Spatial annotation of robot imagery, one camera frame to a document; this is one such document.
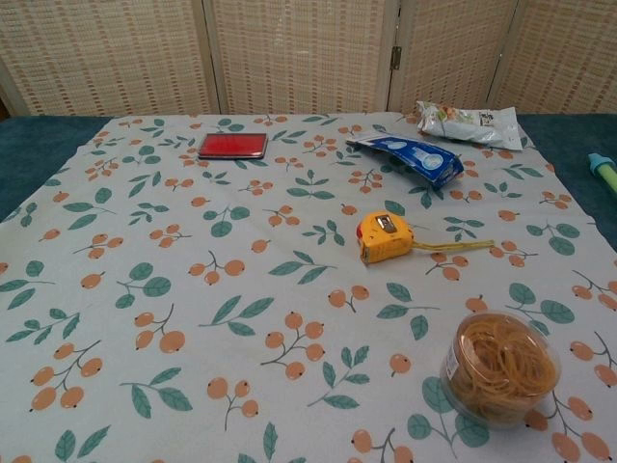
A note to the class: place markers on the yellow tape measure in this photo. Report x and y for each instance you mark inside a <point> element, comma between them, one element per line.
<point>383,238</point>

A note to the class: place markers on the red ink pad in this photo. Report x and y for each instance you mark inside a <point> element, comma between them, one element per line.
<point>231,146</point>

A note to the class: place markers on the floral fruit print tablecloth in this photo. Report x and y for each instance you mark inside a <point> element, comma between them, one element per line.
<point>193,289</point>

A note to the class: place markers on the blue white blister package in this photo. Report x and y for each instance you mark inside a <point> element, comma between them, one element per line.
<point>414,156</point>

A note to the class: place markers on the woven bamboo screen panel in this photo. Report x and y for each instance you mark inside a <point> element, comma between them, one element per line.
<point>564,53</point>
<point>453,48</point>
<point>299,53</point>
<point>96,53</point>

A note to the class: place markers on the silver snack bag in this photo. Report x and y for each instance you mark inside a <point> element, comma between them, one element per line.
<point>463,128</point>

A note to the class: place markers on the metal screen hinge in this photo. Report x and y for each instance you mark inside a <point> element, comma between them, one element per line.
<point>396,57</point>

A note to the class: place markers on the clear tub of rubber bands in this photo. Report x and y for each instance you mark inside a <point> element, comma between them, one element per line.
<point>501,366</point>

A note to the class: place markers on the green blue water pump toy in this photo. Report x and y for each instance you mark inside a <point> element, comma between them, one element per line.
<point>605,169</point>

